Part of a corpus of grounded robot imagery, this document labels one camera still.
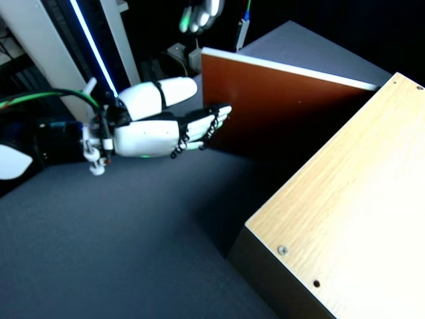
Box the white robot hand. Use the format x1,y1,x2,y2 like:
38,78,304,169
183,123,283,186
112,76,232,160
178,0,222,35

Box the white power adapter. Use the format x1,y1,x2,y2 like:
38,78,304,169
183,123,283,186
188,39,203,72

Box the grey power adapter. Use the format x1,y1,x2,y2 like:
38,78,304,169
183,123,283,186
167,43,189,66

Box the white column with LED strip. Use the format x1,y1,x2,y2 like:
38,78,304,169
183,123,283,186
0,0,142,116

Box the grey table cloth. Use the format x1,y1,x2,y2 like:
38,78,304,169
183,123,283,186
0,20,394,319

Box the white cabinet door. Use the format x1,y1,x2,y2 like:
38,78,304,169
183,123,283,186
201,47,381,169

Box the black device with red light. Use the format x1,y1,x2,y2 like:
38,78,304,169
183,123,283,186
139,58,167,84

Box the light wooden box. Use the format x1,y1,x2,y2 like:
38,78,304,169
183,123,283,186
227,72,425,319

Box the white cable connector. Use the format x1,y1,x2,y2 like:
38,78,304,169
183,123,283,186
234,9,252,51

